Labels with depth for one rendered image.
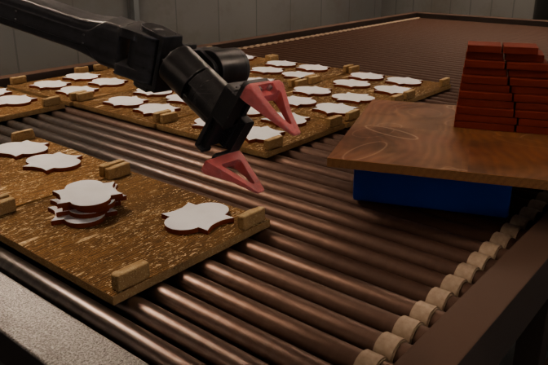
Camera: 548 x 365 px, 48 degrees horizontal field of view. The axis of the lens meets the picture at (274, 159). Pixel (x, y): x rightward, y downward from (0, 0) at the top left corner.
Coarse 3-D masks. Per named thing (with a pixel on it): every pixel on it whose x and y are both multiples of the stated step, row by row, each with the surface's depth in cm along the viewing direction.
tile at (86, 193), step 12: (84, 180) 121; (96, 180) 121; (60, 192) 115; (72, 192) 115; (84, 192) 115; (96, 192) 115; (108, 192) 115; (120, 192) 115; (60, 204) 110; (72, 204) 110; (84, 204) 109; (96, 204) 110
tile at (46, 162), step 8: (32, 160) 142; (40, 160) 142; (48, 160) 142; (56, 160) 142; (64, 160) 142; (72, 160) 142; (24, 168) 138; (32, 168) 138; (40, 168) 137; (48, 168) 137; (56, 168) 137; (64, 168) 137; (72, 168) 138
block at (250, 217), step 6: (252, 210) 110; (258, 210) 110; (264, 210) 112; (240, 216) 108; (246, 216) 108; (252, 216) 109; (258, 216) 110; (264, 216) 112; (240, 222) 108; (246, 222) 108; (252, 222) 110; (258, 222) 111; (240, 228) 109; (246, 228) 108
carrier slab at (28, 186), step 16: (0, 160) 145; (16, 160) 145; (80, 160) 145; (96, 160) 145; (0, 176) 135; (16, 176) 135; (32, 176) 135; (48, 176) 135; (64, 176) 135; (80, 176) 135; (96, 176) 135; (0, 192) 126; (16, 192) 126; (32, 192) 126; (48, 192) 126
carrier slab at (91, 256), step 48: (144, 192) 126; (192, 192) 126; (0, 240) 108; (48, 240) 105; (96, 240) 105; (144, 240) 105; (192, 240) 105; (240, 240) 108; (96, 288) 90; (144, 288) 92
